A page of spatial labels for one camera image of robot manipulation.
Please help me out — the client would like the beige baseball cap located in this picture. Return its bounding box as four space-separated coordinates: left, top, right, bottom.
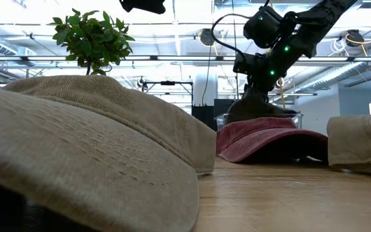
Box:
0 74 218 232
326 114 371 177

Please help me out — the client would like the maroon baseball cap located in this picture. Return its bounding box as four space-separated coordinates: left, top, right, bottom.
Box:
216 117 330 164

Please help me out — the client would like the black ceiling cable reel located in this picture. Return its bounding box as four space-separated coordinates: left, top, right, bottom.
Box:
345 29 365 48
199 28 217 47

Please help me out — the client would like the black metal stand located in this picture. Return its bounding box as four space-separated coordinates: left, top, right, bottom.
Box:
137 76 195 114

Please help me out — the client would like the green leafy plant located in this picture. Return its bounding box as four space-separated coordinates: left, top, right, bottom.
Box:
52 8 136 76

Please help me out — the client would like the blue-grey baseball cap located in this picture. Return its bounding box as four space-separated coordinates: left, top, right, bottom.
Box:
225 92 299 124

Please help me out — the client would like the clear plastic bin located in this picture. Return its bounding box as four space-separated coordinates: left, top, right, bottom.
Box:
214 112 303 131

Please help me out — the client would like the thin black hanging cable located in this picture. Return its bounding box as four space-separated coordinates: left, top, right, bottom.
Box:
201 0 214 107
231 0 240 101

